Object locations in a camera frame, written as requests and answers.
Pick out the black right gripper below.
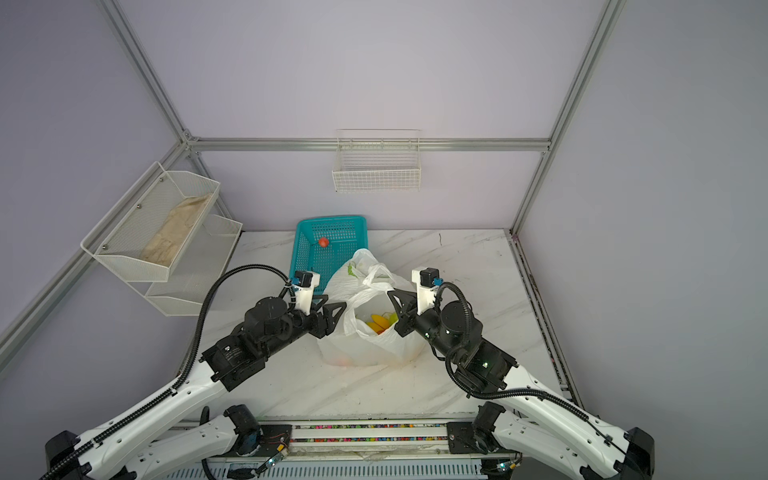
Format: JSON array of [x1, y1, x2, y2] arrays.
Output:
[[385, 286, 460, 362]]

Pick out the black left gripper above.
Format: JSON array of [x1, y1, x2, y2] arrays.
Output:
[[262, 295, 346, 360]]

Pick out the yellow fake banana bunch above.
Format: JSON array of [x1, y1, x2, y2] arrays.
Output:
[[366, 313, 398, 335]]

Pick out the white lemon print plastic bag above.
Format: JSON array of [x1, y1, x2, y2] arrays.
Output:
[[318, 249, 425, 367]]

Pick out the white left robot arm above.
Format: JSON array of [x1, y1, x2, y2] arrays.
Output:
[[44, 295, 346, 479]]

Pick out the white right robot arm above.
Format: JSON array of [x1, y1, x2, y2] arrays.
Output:
[[387, 283, 655, 479]]

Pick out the teal plastic fruit basket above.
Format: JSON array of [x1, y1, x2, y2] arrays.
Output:
[[290, 215, 368, 294]]

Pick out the white mesh lower shelf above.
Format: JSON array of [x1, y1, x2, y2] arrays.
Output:
[[144, 214, 242, 317]]

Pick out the white mesh shelf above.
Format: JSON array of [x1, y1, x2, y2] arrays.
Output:
[[144, 214, 242, 317], [80, 162, 220, 283]]

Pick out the beige cloth in shelf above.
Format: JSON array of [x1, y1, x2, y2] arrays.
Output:
[[140, 194, 211, 267]]

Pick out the white mesh upper shelf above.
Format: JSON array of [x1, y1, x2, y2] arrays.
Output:
[[80, 162, 220, 283]]

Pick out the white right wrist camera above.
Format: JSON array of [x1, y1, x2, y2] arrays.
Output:
[[411, 267, 443, 315]]

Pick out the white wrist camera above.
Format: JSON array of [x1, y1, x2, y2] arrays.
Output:
[[411, 267, 443, 315], [292, 270, 320, 315]]

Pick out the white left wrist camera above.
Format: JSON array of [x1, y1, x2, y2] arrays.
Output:
[[292, 270, 320, 315]]

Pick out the black left corrugated cable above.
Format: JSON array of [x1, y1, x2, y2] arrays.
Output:
[[38, 263, 295, 480]]

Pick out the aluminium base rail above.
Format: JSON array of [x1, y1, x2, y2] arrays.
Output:
[[110, 418, 625, 480]]

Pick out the white wire wall basket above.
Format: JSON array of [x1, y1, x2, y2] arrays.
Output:
[[332, 129, 422, 194]]

